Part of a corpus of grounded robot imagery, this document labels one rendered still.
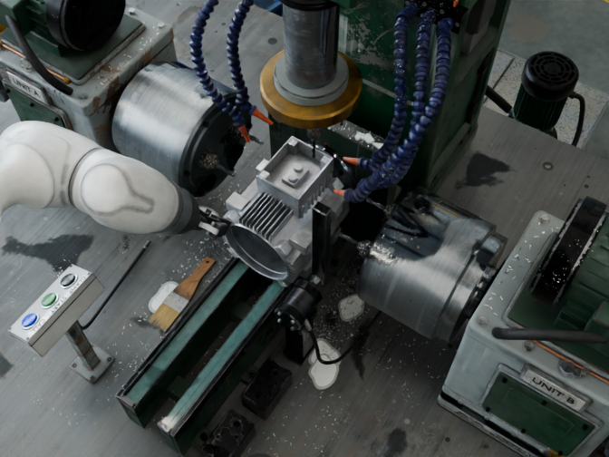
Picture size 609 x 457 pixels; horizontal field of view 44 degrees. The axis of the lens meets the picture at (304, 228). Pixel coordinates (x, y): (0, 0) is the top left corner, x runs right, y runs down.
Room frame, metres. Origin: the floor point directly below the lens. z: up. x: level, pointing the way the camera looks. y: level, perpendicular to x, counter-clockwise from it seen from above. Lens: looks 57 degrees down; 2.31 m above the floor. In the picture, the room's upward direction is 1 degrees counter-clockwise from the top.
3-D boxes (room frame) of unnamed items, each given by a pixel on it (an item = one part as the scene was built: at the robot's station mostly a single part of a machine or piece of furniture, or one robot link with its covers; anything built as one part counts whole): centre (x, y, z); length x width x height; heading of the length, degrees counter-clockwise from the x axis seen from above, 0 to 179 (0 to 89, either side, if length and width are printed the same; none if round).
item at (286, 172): (0.90, 0.02, 1.11); 0.12 x 0.11 x 0.07; 145
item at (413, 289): (0.72, -0.26, 1.04); 0.41 x 0.25 x 0.25; 55
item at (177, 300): (0.81, 0.27, 0.80); 0.21 x 0.05 x 0.01; 147
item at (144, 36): (1.25, 0.50, 0.99); 0.35 x 0.31 x 0.37; 55
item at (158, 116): (1.11, 0.30, 1.04); 0.37 x 0.25 x 0.25; 55
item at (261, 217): (0.86, 0.04, 1.02); 0.20 x 0.19 x 0.19; 145
